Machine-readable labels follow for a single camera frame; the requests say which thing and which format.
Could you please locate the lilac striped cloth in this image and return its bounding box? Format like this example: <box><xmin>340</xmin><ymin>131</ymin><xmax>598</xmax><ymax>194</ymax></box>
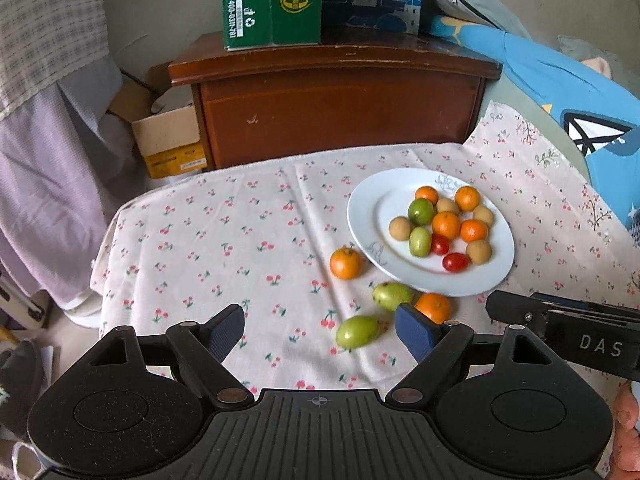
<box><xmin>0</xmin><ymin>55</ymin><xmax>147</xmax><ymax>313</ymax></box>

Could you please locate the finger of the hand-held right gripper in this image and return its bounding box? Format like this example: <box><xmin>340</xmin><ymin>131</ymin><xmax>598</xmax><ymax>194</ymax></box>
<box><xmin>486</xmin><ymin>289</ymin><xmax>640</xmax><ymax>337</ymax></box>

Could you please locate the cherry print tablecloth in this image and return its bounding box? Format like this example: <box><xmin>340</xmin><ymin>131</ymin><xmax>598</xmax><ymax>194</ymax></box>
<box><xmin>90</xmin><ymin>100</ymin><xmax>640</xmax><ymax>396</ymax></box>

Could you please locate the dark shoe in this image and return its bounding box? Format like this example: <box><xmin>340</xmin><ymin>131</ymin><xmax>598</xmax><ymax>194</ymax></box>
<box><xmin>0</xmin><ymin>339</ymin><xmax>52</xmax><ymax>437</ymax></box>

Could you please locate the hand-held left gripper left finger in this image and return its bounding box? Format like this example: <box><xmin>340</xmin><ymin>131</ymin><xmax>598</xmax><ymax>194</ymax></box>
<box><xmin>91</xmin><ymin>304</ymin><xmax>256</xmax><ymax>411</ymax></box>

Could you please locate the brown wooden nightstand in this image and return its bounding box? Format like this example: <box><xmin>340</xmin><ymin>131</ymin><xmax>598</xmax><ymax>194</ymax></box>
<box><xmin>168</xmin><ymin>30</ymin><xmax>503</xmax><ymax>172</ymax></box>

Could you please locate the grey zippered cushion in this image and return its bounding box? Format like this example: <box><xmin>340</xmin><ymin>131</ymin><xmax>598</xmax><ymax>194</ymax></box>
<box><xmin>429</xmin><ymin>0</ymin><xmax>532</xmax><ymax>41</ymax></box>

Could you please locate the person's right hand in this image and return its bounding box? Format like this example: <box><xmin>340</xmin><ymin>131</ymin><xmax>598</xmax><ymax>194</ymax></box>
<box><xmin>611</xmin><ymin>382</ymin><xmax>640</xmax><ymax>480</ymax></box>

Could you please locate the green carton box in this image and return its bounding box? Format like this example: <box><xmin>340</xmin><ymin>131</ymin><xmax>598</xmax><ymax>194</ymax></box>
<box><xmin>222</xmin><ymin>0</ymin><xmax>323</xmax><ymax>53</ymax></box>

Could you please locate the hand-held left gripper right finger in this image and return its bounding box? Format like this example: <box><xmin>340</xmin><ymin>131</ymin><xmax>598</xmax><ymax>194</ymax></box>
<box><xmin>384</xmin><ymin>303</ymin><xmax>552</xmax><ymax>406</ymax></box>

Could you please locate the grey plush cloth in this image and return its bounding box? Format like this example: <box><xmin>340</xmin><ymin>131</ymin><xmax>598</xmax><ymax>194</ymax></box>
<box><xmin>557</xmin><ymin>35</ymin><xmax>622</xmax><ymax>80</ymax></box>

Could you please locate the checkered cloth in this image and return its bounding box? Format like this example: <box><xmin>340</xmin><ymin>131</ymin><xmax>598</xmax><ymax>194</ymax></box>
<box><xmin>0</xmin><ymin>0</ymin><xmax>112</xmax><ymax>122</ymax></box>

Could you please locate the white plate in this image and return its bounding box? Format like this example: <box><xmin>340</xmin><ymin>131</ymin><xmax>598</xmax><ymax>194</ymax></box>
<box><xmin>346</xmin><ymin>167</ymin><xmax>516</xmax><ymax>297</ymax></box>

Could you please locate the white plastic case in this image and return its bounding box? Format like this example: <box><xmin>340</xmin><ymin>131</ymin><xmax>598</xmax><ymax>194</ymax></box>
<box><xmin>0</xmin><ymin>267</ymin><xmax>52</xmax><ymax>332</ymax></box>

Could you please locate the grey-green bed sheet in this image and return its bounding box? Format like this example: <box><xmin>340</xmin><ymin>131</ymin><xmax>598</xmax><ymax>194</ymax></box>
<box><xmin>486</xmin><ymin>77</ymin><xmax>593</xmax><ymax>188</ymax></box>

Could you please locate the open cardboard box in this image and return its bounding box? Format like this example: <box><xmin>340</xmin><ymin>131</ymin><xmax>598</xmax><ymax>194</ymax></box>
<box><xmin>109</xmin><ymin>62</ymin><xmax>209</xmax><ymax>181</ymax></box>

